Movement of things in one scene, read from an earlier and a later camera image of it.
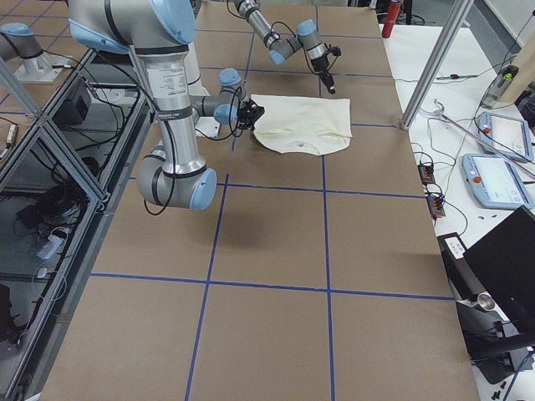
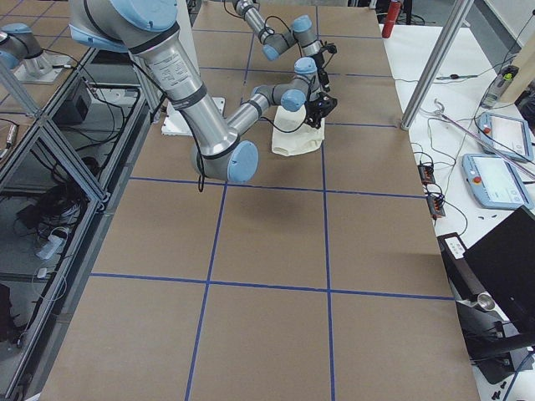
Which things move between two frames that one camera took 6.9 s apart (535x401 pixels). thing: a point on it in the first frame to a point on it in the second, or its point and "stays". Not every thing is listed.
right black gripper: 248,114 to 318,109
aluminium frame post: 437,63 stays
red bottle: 393,15 stays
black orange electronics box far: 426,172 stays
